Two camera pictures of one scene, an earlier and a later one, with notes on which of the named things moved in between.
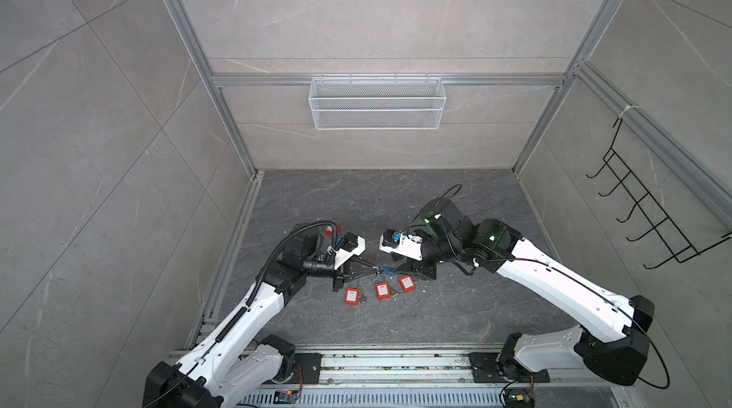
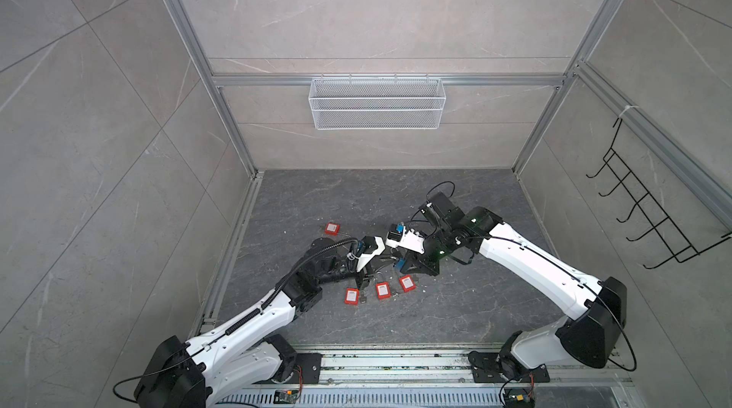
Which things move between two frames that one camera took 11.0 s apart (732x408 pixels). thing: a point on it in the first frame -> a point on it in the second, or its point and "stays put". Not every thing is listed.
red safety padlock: x=407 y=283 stays put
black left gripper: x=356 y=271 -> x=388 y=261
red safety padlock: x=352 y=296 stays put
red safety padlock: x=383 y=291 stays put
